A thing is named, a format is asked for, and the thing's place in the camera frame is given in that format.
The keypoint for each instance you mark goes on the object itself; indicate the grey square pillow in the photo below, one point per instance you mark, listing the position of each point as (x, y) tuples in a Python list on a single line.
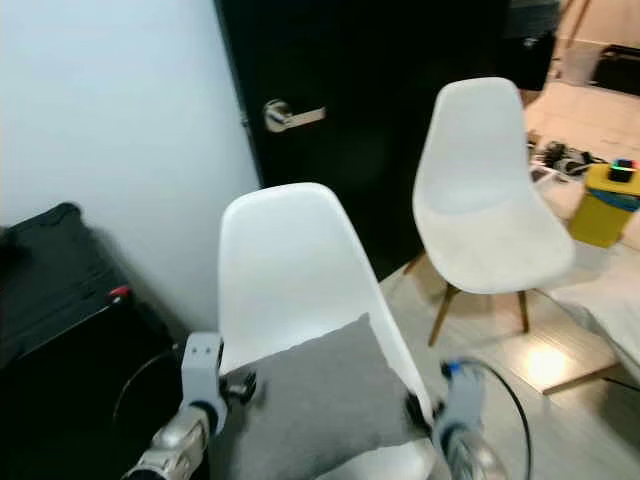
[(315, 400)]

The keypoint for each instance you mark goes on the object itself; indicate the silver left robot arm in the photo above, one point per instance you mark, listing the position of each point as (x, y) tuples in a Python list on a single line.
[(175, 445)]

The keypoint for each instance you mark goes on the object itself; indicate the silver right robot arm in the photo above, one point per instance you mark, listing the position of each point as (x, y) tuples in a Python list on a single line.
[(472, 458)]

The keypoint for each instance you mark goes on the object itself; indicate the white plastic chair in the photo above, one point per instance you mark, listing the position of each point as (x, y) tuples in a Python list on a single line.
[(290, 255)]

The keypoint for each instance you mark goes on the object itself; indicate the white chair with wooden legs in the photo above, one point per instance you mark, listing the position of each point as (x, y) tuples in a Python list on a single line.
[(480, 200)]

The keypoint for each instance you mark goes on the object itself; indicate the red case latch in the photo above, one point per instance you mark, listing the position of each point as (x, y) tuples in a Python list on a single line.
[(120, 293)]

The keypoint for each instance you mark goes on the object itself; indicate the black hard case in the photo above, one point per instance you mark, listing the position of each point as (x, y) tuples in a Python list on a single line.
[(60, 340)]

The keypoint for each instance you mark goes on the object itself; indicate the yellow bin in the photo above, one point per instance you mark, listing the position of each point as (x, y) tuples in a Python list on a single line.
[(600, 212)]

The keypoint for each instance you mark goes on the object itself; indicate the black device with coloured lights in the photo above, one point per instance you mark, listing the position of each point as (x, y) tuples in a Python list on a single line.
[(622, 170)]

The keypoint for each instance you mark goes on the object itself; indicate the black door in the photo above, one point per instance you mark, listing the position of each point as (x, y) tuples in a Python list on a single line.
[(360, 65)]

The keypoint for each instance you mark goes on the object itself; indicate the black storage box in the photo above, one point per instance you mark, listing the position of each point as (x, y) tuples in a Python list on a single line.
[(618, 70)]

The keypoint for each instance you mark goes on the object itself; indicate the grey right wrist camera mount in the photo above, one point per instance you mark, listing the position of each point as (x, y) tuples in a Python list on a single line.
[(465, 400)]

